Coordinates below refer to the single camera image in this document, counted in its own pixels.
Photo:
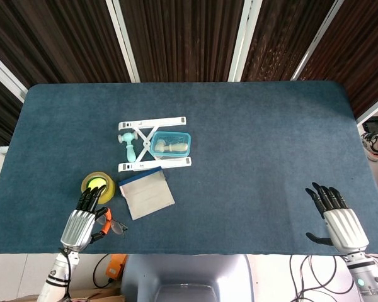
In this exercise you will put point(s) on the blue table cloth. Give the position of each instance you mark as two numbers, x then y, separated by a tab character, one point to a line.
255	157

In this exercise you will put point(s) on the eyeglasses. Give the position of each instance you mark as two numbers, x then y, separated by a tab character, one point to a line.
118	227

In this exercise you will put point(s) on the white partition post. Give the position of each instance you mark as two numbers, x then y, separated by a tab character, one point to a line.
6	75
315	44
244	41
123	41
375	108

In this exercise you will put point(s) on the yellow green tennis ball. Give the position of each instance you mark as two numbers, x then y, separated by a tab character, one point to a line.
94	183

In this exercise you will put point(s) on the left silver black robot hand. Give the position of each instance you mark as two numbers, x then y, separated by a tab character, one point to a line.
77	228

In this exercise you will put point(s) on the wooden brush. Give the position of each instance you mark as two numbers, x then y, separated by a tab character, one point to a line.
178	147

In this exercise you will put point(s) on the orange power device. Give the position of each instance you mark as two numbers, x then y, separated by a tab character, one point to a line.
116	267

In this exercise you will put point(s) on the clear container with blue lid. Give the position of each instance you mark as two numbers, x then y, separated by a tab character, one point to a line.
171	137

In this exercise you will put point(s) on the white sneaker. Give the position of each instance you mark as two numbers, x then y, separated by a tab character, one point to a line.
373	146

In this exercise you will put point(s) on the brown partition panel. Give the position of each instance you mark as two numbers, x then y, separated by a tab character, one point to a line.
280	37
56	41
359	47
182	41
0	116

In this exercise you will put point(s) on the grey robot torso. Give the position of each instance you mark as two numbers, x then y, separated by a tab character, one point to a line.
189	270

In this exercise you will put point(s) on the yellow tape roll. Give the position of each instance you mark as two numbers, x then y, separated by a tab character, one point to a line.
110	192

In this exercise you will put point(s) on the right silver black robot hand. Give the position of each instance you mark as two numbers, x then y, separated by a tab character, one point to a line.
345	229

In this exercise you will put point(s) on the white folding laptop stand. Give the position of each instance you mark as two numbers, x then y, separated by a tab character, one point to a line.
154	121

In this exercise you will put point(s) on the light blue massage hammer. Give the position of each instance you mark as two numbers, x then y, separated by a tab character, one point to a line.
130	151

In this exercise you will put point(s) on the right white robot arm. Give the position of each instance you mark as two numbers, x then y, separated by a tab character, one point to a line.
363	280

